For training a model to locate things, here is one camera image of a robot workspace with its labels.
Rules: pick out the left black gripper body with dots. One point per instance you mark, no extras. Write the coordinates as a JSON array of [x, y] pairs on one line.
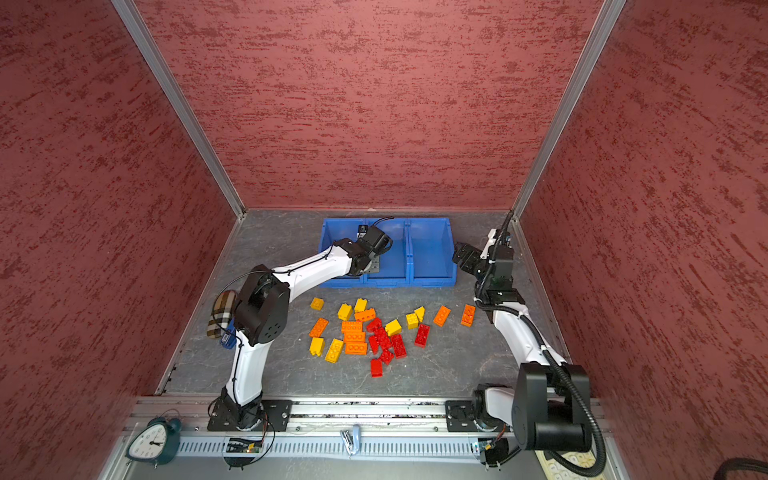
[[360, 270]]

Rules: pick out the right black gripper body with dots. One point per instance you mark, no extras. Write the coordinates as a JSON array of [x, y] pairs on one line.
[[474, 264]]

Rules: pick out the blue three-compartment bin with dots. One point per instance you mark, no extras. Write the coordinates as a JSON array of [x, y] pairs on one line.
[[421, 257]]

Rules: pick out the small orange-yellow lego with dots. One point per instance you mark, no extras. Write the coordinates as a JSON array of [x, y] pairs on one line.
[[317, 303]]

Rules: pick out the yellow lego pair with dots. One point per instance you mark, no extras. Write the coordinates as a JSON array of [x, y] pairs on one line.
[[412, 321]]

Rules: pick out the red lego single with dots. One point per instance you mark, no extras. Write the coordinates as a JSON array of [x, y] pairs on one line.
[[422, 335]]

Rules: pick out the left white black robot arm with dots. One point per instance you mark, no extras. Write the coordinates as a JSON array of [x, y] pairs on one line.
[[261, 313]]

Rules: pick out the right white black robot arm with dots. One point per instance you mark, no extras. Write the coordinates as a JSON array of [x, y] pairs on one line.
[[549, 408]]

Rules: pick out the orange lego stack centre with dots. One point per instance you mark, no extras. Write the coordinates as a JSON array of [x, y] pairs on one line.
[[354, 338]]

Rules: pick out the orange lego left slanted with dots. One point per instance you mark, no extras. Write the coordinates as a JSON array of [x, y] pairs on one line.
[[318, 328]]

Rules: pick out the red lego cluster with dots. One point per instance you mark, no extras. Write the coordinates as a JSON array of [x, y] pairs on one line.
[[389, 347]]

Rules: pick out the yellow lego bottom left small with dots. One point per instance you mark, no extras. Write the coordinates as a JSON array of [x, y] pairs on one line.
[[317, 346]]

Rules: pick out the yellow long lego bottom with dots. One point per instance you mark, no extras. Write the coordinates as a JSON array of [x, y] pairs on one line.
[[334, 351]]

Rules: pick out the red lego bottom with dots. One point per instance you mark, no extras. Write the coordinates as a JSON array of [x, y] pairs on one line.
[[376, 368]]

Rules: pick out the plaid cloth pouch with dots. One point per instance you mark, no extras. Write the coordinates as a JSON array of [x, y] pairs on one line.
[[221, 322]]

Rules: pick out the green alarm clock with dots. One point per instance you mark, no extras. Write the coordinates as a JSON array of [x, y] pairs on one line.
[[158, 443]]

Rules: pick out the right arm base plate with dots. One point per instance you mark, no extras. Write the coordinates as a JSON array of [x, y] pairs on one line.
[[463, 416]]

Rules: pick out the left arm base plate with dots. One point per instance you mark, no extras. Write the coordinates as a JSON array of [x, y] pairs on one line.
[[225, 416]]

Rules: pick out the silver clip on rail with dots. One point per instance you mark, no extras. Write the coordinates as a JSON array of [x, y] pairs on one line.
[[351, 439]]

